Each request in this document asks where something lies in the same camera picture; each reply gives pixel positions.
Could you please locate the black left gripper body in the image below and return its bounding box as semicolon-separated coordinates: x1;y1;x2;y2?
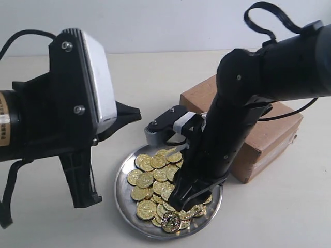
13;29;102;208

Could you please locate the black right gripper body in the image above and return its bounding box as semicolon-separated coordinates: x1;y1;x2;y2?
174;98;271;186

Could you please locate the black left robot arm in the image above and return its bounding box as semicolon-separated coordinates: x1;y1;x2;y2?
1;28;141;209

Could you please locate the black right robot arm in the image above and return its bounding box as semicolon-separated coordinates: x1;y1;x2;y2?
168;24;330;211

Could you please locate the brown cardboard coin box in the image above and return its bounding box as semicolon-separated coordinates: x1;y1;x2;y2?
179;76;303;184

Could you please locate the gold coin front of pile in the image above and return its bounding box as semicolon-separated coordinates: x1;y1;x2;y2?
161;212;181;233

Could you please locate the gold coin left front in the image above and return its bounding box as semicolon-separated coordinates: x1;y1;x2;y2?
136;200;157;220

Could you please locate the gold coin back left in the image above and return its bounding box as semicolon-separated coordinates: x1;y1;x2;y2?
134;153;154;172

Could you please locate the gold coin left edge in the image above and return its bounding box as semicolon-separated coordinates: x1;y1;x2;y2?
127;169;142;186

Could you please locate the round silver metal plate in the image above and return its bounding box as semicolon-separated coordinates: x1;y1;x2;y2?
114;145;223;240

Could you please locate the left wrist camera grey housing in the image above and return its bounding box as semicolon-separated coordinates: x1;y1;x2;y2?
80;30;117;134

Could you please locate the wrist camera grey housing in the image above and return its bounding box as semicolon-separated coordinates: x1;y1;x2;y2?
80;30;117;134
144;105;204;147

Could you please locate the right wrist camera grey housing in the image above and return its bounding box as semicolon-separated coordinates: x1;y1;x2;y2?
144;105;204;147

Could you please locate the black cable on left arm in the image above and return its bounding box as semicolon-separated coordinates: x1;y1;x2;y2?
0;29;56;61

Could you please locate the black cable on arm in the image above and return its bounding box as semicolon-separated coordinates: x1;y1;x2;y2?
0;29;56;61
244;1;324;43

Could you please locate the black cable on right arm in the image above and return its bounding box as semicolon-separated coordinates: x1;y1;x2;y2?
244;1;324;43

